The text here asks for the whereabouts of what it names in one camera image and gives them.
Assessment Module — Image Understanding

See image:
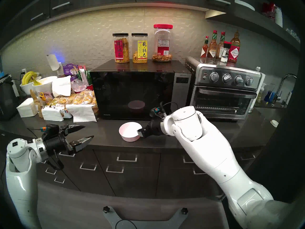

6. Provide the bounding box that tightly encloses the clear jar red lid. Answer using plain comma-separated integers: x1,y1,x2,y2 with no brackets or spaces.
152,24,173,62

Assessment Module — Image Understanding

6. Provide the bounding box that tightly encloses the black microwave oven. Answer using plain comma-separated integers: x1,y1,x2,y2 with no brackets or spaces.
90,59,192,121

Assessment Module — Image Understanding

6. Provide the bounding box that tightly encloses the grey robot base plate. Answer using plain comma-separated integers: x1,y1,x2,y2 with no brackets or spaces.
103,206,188,229

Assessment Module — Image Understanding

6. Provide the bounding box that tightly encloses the yellow banana bunch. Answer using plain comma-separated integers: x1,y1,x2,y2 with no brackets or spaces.
22,71,38,85

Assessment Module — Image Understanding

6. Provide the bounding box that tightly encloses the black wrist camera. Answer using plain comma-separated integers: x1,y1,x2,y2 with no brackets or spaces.
40,123,63,139
150,107,168,119

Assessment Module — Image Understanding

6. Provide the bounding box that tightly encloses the clear plastic bag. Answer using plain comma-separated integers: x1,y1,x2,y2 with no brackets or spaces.
71,79,86,92

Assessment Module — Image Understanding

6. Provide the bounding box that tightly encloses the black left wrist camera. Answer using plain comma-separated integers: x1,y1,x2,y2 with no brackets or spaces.
40,123,63,139

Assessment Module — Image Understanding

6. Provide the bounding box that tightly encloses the Tabasco bottle brown sauce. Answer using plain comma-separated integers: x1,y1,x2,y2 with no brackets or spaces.
207,30,218,59

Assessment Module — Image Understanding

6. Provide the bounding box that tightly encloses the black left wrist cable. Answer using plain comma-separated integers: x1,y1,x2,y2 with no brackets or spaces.
45,149,65,171

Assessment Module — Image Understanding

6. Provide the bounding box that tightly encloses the snack jar red label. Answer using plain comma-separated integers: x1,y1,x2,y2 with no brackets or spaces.
112,33,130,63

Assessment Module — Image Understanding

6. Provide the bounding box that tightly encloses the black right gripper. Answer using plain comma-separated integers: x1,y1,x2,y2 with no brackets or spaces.
137,118,166,138

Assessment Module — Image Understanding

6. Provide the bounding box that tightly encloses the small white bowl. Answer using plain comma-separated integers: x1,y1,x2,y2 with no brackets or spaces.
20,76,42,95

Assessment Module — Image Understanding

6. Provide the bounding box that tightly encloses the black base cable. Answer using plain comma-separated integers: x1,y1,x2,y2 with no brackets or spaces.
116,219,138,229

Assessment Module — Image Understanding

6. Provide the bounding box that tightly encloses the large white bowl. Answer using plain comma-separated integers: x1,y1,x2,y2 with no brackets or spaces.
32,76,58,95

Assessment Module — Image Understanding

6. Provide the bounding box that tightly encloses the large Tabasco bottle red label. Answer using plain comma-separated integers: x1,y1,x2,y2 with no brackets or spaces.
228,31,240,63

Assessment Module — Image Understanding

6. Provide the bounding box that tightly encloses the stainless toaster oven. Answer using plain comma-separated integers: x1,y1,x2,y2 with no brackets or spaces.
185,56,262,119

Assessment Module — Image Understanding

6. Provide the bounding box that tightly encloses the snack jar yellow label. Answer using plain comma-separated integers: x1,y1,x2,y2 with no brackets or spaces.
132,33,148,64

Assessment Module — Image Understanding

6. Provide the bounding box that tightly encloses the chrome sink faucet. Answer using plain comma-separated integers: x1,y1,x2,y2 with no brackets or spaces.
272,74,297,105

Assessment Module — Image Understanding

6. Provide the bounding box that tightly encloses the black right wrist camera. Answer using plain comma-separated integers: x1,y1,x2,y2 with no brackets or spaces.
150,107,168,119

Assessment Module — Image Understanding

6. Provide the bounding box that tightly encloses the red cup stack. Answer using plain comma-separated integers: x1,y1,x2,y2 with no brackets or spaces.
261,2,277,21

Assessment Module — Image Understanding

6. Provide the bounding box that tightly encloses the black countertop appliance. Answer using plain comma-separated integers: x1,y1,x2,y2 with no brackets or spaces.
0,75,19,120

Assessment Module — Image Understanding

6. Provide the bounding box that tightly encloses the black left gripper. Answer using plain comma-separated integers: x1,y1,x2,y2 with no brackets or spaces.
44,124,94,158

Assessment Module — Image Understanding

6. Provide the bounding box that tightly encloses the pink bowl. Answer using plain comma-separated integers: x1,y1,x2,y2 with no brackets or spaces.
119,122,141,142

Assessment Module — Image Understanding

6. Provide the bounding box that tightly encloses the white red sachet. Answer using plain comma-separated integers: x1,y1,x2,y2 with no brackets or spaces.
80,66,89,86

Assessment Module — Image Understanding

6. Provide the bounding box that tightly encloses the white paper napkin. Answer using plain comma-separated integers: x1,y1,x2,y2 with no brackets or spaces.
66,104,97,123
52,75,72,97
42,106,64,121

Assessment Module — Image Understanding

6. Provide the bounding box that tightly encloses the pink yellow snack packet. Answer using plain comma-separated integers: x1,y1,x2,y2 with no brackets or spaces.
38,91,53,102

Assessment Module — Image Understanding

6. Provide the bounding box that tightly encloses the white napkin stack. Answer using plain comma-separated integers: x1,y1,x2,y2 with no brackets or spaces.
16,98,38,118

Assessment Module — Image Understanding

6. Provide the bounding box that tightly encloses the dark open wall shelf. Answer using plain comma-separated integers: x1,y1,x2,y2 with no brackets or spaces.
205,0,300,52

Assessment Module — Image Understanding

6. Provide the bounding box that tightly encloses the large clear madeleine bag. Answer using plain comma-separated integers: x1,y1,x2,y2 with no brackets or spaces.
68,90,98,114

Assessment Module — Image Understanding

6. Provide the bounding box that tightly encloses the white cup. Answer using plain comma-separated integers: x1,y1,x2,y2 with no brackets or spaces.
275,7,283,27

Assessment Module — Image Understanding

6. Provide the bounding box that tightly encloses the yellowish dish soap bottle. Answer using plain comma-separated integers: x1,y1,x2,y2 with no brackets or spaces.
256,84,265,104

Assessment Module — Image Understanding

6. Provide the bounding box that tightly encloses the purple snack packet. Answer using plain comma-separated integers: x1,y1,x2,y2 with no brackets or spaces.
63,63,79,81

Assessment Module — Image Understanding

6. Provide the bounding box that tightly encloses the small red hot sauce bottle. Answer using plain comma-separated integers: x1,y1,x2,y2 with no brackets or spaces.
201,36,209,58

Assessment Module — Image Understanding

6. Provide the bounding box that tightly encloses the white shaker dark lid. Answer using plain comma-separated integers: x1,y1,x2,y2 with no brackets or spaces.
220,41,231,62

